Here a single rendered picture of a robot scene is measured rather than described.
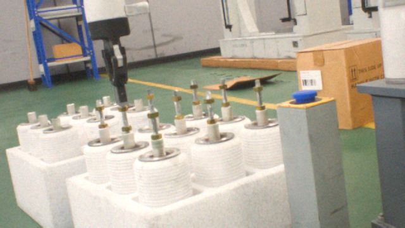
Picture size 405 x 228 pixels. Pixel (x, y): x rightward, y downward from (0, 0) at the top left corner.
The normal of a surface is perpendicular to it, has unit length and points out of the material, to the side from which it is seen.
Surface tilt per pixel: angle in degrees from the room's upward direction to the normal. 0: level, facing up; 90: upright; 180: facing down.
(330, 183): 90
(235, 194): 90
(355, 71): 90
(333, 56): 90
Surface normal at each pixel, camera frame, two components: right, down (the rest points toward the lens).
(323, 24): 0.38, 0.09
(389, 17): -0.82, 0.21
